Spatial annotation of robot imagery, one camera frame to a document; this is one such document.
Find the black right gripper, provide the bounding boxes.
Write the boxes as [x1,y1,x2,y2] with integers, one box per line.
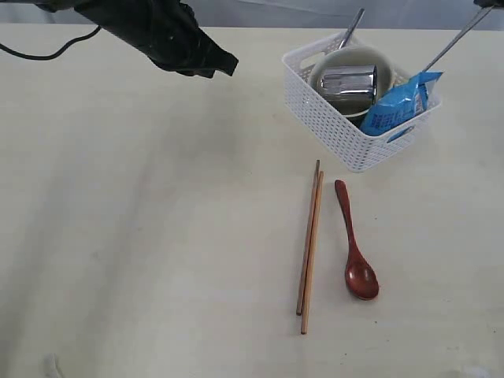
[473,0,504,9]

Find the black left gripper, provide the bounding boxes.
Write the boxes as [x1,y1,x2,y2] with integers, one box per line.
[74,1,239,77]

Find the short metal spoon handle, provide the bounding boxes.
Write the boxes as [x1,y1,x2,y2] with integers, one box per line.
[423,6,494,72]

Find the blue snack packet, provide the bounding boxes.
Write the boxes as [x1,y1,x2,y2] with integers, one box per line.
[360,72,443,136]

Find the pale green ceramic bowl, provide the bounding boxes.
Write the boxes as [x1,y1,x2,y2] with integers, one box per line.
[308,46,395,119]

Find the shiny stainless steel cup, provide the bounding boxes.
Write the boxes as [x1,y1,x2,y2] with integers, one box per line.
[317,65,377,100]

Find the light wooden chopstick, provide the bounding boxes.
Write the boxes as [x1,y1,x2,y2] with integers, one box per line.
[301,171,324,335]

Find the dark wooden chopstick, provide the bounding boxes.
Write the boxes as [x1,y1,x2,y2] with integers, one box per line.
[296,160,320,316]

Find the reddish brown wooden spoon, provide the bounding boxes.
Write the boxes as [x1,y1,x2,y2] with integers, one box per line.
[335,180,380,300]

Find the white woven plastic basket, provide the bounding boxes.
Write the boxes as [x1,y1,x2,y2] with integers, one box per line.
[282,31,442,172]

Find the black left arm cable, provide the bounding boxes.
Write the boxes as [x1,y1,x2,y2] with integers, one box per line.
[0,24,103,61]

